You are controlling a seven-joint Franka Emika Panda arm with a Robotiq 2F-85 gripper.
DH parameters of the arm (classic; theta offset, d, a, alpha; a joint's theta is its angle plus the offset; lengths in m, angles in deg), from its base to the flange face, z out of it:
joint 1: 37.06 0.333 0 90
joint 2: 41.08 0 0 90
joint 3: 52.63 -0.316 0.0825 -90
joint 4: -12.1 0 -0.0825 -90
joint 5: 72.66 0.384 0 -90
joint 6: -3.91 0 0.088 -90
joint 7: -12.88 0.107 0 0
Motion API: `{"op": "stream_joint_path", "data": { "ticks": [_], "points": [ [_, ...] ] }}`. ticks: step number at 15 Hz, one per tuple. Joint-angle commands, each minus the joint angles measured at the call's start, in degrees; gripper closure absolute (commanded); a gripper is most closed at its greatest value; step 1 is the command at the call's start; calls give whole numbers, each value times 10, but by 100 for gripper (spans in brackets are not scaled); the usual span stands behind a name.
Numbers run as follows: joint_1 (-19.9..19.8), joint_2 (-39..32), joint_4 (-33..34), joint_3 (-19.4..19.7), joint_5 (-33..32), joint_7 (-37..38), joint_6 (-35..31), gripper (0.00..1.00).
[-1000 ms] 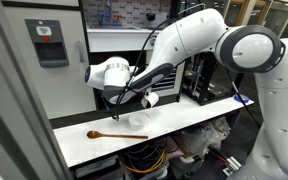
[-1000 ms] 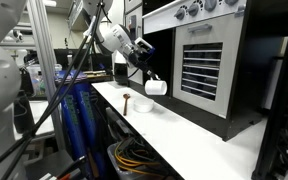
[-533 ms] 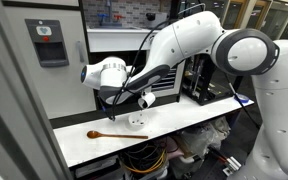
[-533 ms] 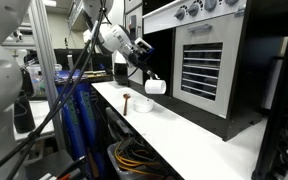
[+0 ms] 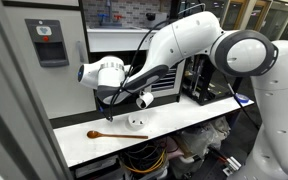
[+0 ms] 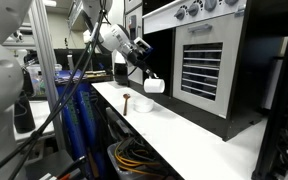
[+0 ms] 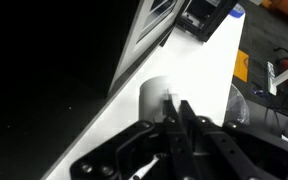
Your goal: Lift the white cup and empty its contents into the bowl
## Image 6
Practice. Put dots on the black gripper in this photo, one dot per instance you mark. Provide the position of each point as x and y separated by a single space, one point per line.
138 58

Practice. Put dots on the white cup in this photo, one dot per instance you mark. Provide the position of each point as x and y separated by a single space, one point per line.
154 86

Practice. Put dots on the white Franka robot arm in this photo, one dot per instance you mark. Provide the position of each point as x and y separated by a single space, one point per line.
0 76

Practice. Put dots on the white bowl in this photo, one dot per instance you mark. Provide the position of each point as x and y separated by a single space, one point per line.
143 105

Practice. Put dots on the black and white kettle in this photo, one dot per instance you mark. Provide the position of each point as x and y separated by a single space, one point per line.
120 73

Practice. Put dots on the brown wooden spoon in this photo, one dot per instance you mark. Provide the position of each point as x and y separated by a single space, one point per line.
126 105

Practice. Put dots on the white toy kitchen stove unit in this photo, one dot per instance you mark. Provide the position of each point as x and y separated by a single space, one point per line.
200 86

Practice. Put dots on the grey fridge water dispenser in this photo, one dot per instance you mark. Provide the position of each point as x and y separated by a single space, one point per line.
132 26

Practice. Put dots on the white toy fridge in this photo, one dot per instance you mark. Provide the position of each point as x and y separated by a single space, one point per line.
140 23

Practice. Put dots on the grey stove knob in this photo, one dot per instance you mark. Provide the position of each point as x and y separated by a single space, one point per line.
231 1
210 4
180 13
193 9

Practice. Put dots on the black monitor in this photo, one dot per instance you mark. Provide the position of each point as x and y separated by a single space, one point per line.
80 58

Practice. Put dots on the grey bin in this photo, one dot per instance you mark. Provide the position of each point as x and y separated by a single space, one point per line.
117 165

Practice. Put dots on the clear plastic container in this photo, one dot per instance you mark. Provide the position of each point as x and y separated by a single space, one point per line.
39 78

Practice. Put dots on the black and red clamp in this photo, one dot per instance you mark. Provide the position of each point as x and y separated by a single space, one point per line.
74 165

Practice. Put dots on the black cylinder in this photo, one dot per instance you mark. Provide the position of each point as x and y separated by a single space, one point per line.
24 115

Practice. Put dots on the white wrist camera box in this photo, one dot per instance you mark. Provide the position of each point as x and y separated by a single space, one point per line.
143 45

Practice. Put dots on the aluminium profile post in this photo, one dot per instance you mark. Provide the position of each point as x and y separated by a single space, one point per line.
45 66

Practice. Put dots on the black metal rack frame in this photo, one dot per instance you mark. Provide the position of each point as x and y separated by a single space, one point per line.
284 100

